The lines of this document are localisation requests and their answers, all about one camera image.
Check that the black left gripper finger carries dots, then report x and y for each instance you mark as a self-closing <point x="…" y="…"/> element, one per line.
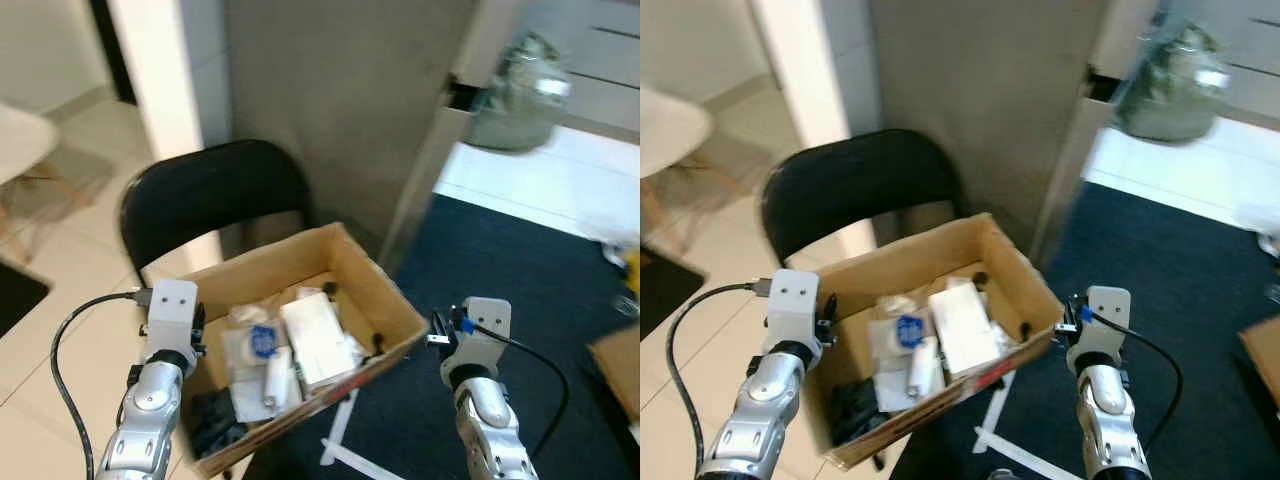
<point x="198" y="308"/>
<point x="829" y="301"/>

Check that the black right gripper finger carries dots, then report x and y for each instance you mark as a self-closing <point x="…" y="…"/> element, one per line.
<point x="436" y="328"/>
<point x="1066" y="315"/>

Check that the white foam board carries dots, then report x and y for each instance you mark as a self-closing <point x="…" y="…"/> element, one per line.
<point x="318" y="340"/>
<point x="965" y="325"/>

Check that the yellow plastic bin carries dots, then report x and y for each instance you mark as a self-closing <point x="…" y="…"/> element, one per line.
<point x="633" y="272"/>

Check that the green rubbish bag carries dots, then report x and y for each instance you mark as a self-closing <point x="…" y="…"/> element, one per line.
<point x="520" y="100"/>
<point x="1170" y="95"/>

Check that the white plastic bag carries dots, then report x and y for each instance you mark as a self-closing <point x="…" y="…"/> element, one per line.
<point x="240" y="360"/>
<point x="890" y="350"/>

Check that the large open cardboard box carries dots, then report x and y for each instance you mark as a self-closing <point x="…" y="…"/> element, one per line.
<point x="385" y="300"/>
<point x="1020" y="275"/>

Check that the large black floor mat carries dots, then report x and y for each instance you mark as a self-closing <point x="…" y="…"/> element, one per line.
<point x="1180" y="250"/>
<point x="500" y="260"/>

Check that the black cloth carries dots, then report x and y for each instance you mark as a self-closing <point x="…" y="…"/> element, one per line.
<point x="855" y="412"/>
<point x="215" y="425"/>

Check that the white plastic tube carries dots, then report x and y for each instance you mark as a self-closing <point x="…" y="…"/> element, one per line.
<point x="277" y="378"/>
<point x="920" y="368"/>

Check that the white floor tape strip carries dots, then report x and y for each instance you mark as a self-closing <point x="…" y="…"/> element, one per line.
<point x="1020" y="458"/>
<point x="340" y="430"/>
<point x="995" y="410"/>
<point x="375" y="462"/>

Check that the black folding chair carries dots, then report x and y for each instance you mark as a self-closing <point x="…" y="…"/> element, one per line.
<point x="210" y="190"/>
<point x="860" y="180"/>

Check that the small black floor mat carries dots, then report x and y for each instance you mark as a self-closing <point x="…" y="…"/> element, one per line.
<point x="665" y="290"/>
<point x="15" y="300"/>

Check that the small brown cardboard box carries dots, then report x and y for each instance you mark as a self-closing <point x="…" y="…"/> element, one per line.
<point x="620" y="370"/>
<point x="1265" y="360"/>

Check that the stainless steel fridge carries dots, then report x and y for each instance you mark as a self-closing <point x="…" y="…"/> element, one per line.
<point x="990" y="100"/>
<point x="340" y="100"/>

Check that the white round table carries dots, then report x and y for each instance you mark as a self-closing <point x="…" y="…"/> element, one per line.
<point x="675" y="130"/>
<point x="25" y="140"/>

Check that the grey kitchen cabinets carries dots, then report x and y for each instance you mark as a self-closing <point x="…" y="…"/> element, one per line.
<point x="610" y="70"/>
<point x="1260" y="70"/>

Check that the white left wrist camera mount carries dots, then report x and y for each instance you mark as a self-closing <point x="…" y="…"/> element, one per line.
<point x="795" y="298"/>
<point x="172" y="305"/>

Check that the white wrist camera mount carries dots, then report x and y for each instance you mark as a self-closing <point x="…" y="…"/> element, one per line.
<point x="1108" y="310"/>
<point x="795" y="298"/>
<point x="485" y="325"/>
<point x="172" y="305"/>

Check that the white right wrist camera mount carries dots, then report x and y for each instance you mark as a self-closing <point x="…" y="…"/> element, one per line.
<point x="485" y="325"/>
<point x="1108" y="310"/>

